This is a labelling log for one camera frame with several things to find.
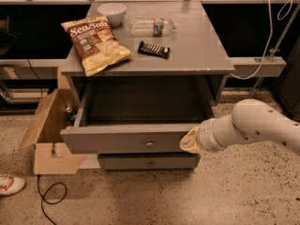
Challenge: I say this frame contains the grey top drawer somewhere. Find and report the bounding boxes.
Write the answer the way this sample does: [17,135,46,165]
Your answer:
[61,76,214,155]

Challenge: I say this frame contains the grey drawer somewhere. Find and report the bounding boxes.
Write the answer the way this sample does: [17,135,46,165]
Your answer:
[98,153,200,171]
[61,76,214,155]

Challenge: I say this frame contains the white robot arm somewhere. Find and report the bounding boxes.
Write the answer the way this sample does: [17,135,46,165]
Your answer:
[180,99,300,155]

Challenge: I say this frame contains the metal knob top drawer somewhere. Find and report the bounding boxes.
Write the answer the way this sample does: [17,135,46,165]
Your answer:
[146,140,154,148]

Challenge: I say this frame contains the metal knob drawer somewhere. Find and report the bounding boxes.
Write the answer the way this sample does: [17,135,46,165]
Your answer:
[146,140,154,148]
[147,161,154,167]

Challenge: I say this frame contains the metal knob lower drawer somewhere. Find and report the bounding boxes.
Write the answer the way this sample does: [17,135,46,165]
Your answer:
[147,161,154,167]

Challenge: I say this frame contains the grey wooden drawer cabinet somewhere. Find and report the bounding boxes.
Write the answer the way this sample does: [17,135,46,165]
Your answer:
[63,2,233,159]

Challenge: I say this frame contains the grey lower drawer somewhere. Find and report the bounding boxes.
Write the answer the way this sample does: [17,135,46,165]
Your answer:
[98,153,200,171]

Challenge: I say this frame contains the dark chocolate bar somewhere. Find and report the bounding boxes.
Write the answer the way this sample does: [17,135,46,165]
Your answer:
[138,41,171,59]

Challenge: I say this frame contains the soda can in box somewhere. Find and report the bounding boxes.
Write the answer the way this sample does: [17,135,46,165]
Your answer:
[65,107,76,119]

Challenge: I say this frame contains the clear plastic water bottle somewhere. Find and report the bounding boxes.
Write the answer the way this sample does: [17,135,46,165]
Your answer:
[129,17,177,38]

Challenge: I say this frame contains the sea salt chips bag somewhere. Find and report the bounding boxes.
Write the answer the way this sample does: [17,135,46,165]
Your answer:
[62,16,132,77]

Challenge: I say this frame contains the open cardboard box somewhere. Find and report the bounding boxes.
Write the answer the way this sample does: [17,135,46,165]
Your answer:
[19,89,85,174]

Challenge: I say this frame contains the white bowl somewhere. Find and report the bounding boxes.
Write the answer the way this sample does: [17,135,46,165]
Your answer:
[97,3,127,26]

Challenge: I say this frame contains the white and orange shoe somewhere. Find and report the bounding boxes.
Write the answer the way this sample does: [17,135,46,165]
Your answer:
[0,174,25,196]

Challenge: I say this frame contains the black floor cable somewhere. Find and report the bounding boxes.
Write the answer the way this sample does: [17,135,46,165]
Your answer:
[37,173,68,225]

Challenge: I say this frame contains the white hanging cable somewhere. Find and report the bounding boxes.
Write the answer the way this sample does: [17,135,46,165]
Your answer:
[230,0,294,81]

